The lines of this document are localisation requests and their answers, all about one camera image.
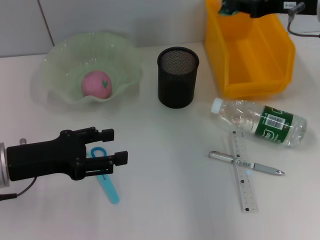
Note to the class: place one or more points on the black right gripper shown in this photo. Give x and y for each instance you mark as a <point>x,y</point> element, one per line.
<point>270,6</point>

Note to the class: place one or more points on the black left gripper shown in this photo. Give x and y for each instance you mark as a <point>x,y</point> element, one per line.
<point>45,160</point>

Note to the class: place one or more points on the pink peach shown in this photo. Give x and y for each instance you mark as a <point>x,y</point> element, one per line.
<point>95,85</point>

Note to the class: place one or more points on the clear green-label water bottle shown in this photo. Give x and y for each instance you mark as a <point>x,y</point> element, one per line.
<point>250,117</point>

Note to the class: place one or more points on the blue teal scissors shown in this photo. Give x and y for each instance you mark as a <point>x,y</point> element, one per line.
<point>111,190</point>

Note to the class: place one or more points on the black mesh pen cup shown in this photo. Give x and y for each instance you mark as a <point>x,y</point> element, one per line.
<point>175,85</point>

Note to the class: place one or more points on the green glass fruit plate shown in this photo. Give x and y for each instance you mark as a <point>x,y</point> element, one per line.
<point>75,62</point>

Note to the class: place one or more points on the clear plastic ruler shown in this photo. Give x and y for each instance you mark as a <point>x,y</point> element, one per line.
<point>246,190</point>

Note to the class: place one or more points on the silver clear pen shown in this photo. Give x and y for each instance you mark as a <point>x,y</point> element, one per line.
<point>262,167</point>

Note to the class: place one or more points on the yellow plastic bin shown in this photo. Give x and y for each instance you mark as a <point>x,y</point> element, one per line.
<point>255,62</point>

